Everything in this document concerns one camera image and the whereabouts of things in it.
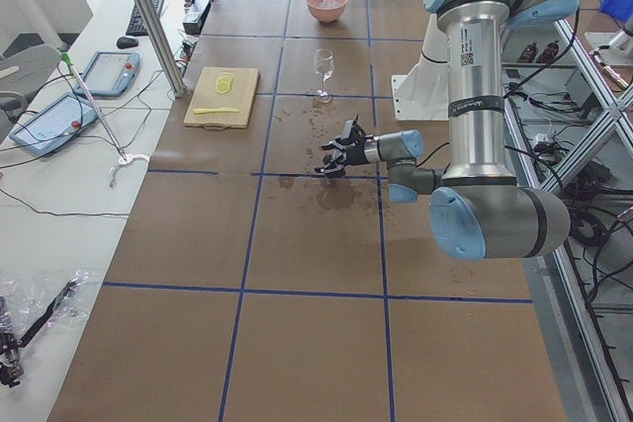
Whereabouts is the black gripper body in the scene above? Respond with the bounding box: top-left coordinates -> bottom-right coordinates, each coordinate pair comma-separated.
343,135 -> 380,166

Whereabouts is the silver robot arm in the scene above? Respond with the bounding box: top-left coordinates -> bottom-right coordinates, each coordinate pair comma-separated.
320,0 -> 581,260

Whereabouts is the clear wine glass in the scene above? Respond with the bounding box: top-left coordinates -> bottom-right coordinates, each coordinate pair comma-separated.
313,48 -> 334,104

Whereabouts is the pile of clear ice cubes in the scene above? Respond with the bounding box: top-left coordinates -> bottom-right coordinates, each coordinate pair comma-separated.
316,0 -> 341,10

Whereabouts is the bamboo cutting board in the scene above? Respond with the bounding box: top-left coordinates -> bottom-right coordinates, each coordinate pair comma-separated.
183,67 -> 259,128

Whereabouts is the yellow plastic knife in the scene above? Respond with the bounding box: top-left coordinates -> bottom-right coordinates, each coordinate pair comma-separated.
193,107 -> 240,115

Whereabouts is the pink bowl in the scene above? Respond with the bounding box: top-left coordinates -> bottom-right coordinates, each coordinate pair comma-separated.
306,0 -> 348,24

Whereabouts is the black keyboard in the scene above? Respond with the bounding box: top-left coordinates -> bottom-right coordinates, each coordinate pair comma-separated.
125,0 -> 167,38

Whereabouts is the black computer mouse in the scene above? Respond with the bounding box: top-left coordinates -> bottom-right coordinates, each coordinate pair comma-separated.
116,36 -> 138,49

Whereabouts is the far blue teach pendant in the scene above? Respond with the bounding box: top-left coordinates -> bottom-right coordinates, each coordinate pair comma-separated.
81,51 -> 140,99

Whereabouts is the blue teach pendant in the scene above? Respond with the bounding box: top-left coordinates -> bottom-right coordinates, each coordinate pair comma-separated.
81,51 -> 140,99
9,93 -> 97,157

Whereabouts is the long metal grabber stick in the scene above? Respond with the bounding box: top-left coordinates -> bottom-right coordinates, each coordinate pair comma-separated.
60,52 -> 149,188

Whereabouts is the near blue teach pendant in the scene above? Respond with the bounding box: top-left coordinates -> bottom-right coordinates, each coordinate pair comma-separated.
9,93 -> 97,157

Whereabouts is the clear plastic bag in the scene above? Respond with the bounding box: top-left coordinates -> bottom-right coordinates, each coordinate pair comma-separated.
1,268 -> 105,388

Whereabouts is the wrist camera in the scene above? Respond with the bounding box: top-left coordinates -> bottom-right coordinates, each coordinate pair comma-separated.
340,116 -> 366,145

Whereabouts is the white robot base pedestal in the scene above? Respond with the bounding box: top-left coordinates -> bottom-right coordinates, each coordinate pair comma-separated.
392,14 -> 450,122

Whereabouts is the aluminium frame post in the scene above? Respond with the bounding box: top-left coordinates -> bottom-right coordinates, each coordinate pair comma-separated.
134,0 -> 187,98

